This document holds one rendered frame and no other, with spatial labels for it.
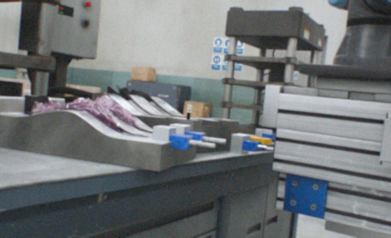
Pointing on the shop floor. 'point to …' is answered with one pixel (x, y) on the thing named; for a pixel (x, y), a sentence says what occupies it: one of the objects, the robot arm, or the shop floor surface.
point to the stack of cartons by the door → (197, 109)
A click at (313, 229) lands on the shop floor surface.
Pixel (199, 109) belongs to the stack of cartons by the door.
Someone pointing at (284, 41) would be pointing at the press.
